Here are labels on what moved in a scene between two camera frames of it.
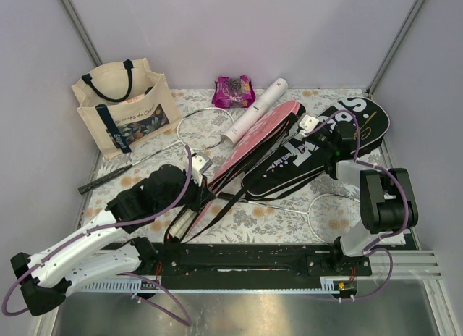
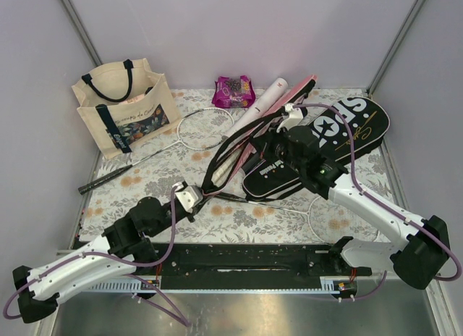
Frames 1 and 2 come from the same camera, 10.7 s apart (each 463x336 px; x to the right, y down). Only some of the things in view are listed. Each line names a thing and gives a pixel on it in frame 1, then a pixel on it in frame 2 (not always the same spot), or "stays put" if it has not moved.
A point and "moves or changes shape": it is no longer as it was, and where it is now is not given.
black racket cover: (299, 166) stays put
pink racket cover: (251, 144) moves or changes shape
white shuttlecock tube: (264, 102) stays put
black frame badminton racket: (200, 129) stays put
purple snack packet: (233, 93) stays put
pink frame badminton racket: (180, 224) → (241, 157)
